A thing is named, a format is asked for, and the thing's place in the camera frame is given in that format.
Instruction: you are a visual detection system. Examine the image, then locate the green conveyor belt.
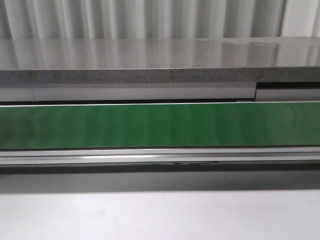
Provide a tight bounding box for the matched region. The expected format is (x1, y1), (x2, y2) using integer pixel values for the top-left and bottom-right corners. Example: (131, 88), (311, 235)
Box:
(0, 102), (320, 150)

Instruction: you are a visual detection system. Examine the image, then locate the white pleated curtain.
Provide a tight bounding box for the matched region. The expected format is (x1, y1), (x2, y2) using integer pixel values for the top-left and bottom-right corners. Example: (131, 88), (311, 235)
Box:
(0, 0), (320, 39)

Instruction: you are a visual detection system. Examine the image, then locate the silver aluminium conveyor frame rail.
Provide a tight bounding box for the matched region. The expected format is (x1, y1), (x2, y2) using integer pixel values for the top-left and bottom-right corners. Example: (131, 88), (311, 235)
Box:
(0, 146), (320, 166)

